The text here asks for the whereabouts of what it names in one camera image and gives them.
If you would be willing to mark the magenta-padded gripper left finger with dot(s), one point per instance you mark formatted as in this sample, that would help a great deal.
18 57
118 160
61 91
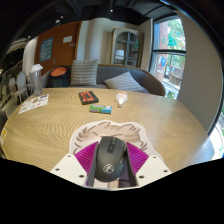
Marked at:
85 156

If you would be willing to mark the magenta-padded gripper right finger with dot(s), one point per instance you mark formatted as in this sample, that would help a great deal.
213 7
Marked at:
138 158

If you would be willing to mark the black computer mouse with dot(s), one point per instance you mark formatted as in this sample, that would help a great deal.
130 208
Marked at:
110 160

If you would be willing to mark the cat-shaped mouse pad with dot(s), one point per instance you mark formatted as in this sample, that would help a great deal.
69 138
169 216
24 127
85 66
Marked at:
110 128

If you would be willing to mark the green small pack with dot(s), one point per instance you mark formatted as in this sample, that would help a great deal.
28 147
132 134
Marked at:
100 109

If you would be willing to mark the black and red box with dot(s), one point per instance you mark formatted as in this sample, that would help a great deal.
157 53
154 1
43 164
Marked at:
88 97

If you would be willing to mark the small white plastic packet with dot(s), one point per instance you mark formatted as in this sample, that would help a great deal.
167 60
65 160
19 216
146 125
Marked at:
121 98

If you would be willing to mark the printed paper sheet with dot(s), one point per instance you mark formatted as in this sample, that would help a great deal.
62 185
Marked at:
33 103

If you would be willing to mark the grey striped cushion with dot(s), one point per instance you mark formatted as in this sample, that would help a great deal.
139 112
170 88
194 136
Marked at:
124 82

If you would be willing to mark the grey curved sofa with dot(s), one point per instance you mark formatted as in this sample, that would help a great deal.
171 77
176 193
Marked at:
150 81

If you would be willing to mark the square striped cushion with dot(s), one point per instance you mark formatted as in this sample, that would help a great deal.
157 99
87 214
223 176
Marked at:
84 72

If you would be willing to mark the orange and black bag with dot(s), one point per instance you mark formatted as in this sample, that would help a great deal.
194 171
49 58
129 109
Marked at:
59 75

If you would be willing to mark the clear bottle with white lid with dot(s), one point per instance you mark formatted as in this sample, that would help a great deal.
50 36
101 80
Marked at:
36 81

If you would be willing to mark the group of white chairs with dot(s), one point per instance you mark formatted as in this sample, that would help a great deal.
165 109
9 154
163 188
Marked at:
20 83

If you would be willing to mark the black-framed window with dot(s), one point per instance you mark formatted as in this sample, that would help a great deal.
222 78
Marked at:
168 53

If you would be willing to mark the wooden arched glass cabinet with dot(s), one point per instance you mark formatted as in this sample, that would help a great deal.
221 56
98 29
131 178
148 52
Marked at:
126 46

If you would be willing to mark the blue wall poster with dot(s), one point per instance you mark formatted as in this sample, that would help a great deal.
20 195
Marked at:
46 49

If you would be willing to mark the small white wall sign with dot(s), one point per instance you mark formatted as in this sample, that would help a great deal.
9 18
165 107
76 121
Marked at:
67 39

